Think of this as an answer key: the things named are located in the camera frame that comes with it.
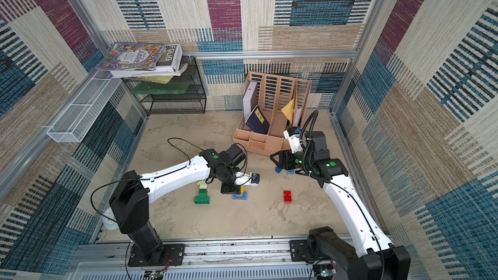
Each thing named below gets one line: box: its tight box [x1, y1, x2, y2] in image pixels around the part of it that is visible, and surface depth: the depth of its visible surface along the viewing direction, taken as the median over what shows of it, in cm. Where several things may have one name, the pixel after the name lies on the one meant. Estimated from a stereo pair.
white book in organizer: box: [242, 80, 259, 122], surface depth 104 cm
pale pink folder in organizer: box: [293, 105, 303, 127], surface depth 85 cm
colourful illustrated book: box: [96, 42, 167, 71], surface depth 83 cm
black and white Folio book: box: [109, 43, 183, 78], surface depth 83 cm
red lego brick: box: [283, 190, 292, 203], surface depth 88 cm
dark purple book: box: [245, 105, 270, 135], surface depth 104 cm
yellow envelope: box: [280, 97, 295, 124], surface depth 88 cm
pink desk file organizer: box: [232, 71, 312, 157], surface depth 101 cm
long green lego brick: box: [193, 195, 211, 205], surface depth 87 cm
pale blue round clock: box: [101, 206, 119, 231], surface depth 80 cm
